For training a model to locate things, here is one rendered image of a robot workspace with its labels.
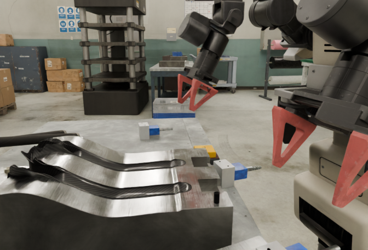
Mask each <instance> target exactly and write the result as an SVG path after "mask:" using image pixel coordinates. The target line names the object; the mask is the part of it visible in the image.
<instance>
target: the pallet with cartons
mask: <svg viewBox="0 0 368 250"><path fill-rule="evenodd" d="M16 109H17V108H16V103H15V93H14V87H13V85H12V77H11V72H10V68H0V115H6V114H8V112H7V111H10V110H16Z"/></svg>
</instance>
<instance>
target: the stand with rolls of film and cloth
mask: <svg viewBox="0 0 368 250"><path fill-rule="evenodd" d="M280 41H281V40H273V41H272V42H271V39H268V44H267V58H266V74H265V81H264V96H263V95H259V97H261V98H264V99H266V100H269V101H272V99H271V98H269V97H267V86H268V82H269V84H270V85H272V84H301V83H302V75H291V76H270V77H269V78H268V72H269V67H270V68H271V69H282V68H303V66H301V64H302V62H301V61H300V60H298V61H290V60H284V57H283V56H272V57H271V58H270V50H271V48H272V50H287V49H288V48H283V47H282V46H281V45H280ZM269 58H270V59H269Z"/></svg>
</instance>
